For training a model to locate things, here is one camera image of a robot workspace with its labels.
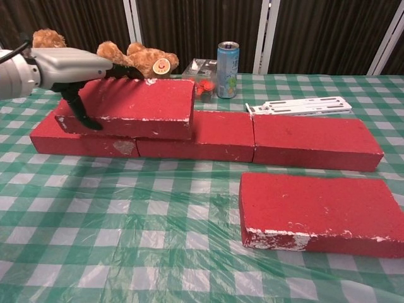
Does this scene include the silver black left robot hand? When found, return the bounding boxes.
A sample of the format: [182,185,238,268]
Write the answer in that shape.
[30,47,145,131]

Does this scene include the red brick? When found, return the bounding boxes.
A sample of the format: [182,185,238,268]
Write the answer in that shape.
[29,102,140,158]
[55,77,196,141]
[135,110,256,163]
[238,172,404,260]
[252,114,385,173]

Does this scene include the dark pleated screen panel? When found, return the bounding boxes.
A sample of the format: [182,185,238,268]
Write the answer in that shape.
[135,0,264,75]
[0,0,132,54]
[268,0,403,76]

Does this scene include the brown plush teddy bear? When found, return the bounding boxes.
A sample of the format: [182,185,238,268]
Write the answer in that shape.
[32,28,180,80]

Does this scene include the clear box orange pieces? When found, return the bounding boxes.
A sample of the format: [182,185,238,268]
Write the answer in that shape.
[182,58,218,102]

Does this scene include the blue drink can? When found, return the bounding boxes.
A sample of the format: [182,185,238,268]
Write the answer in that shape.
[216,41,240,99]

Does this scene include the green checkered tablecloth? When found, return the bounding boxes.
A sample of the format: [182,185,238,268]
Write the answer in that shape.
[0,72,404,303]

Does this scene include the white plastic folding stand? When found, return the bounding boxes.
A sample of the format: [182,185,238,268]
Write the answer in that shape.
[245,96,352,116]

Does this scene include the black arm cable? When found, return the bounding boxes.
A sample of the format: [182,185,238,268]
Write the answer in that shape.
[0,33,35,64]

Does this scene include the white frame post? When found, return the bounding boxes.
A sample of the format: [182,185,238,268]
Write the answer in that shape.
[367,0,404,76]
[122,0,145,48]
[252,0,281,75]

